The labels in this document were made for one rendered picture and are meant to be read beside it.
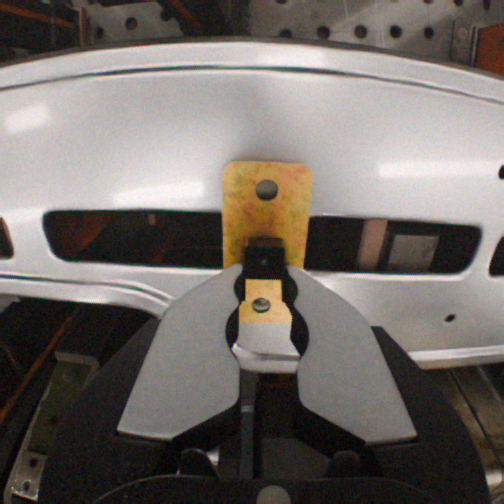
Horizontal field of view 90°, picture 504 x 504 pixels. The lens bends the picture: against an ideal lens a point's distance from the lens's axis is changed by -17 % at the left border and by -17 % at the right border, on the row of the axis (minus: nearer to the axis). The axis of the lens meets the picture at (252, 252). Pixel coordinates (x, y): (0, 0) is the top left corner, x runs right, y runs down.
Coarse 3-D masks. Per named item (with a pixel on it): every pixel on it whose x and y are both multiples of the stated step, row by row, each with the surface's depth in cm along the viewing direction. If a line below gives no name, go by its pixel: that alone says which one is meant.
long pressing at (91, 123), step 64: (0, 64) 11; (64, 64) 11; (128, 64) 11; (192, 64) 11; (256, 64) 11; (320, 64) 11; (384, 64) 11; (448, 64) 11; (0, 128) 12; (64, 128) 12; (128, 128) 12; (192, 128) 12; (256, 128) 12; (320, 128) 12; (384, 128) 12; (448, 128) 12; (0, 192) 14; (64, 192) 14; (128, 192) 14; (192, 192) 14; (256, 192) 14; (320, 192) 14; (384, 192) 13; (448, 192) 13; (0, 256) 16; (384, 320) 17
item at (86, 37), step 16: (0, 0) 19; (16, 0) 21; (32, 0) 23; (48, 0) 27; (0, 16) 20; (16, 16) 22; (32, 16) 24; (48, 16) 26; (64, 16) 28; (80, 16) 31; (0, 32) 20; (16, 32) 22; (32, 32) 24; (48, 32) 27; (64, 32) 29; (80, 32) 32; (32, 48) 28; (48, 48) 28; (64, 48) 30
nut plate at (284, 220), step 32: (224, 192) 13; (288, 192) 13; (224, 224) 13; (256, 224) 13; (288, 224) 13; (224, 256) 14; (256, 256) 13; (288, 256) 14; (256, 288) 15; (256, 320) 16; (288, 320) 16
